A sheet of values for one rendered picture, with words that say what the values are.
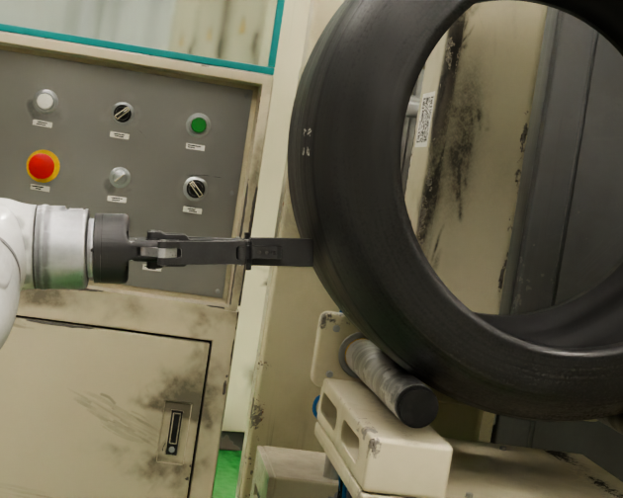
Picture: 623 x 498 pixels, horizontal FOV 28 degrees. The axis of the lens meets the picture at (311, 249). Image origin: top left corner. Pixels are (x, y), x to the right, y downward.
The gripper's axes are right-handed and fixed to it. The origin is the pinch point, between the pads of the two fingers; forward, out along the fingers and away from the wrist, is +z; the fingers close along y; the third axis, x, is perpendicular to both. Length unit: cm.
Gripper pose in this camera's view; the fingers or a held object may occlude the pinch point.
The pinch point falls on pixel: (281, 251)
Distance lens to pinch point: 135.4
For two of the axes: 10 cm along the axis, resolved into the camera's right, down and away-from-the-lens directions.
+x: -0.3, 10.0, 0.6
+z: 9.9, 0.2, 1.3
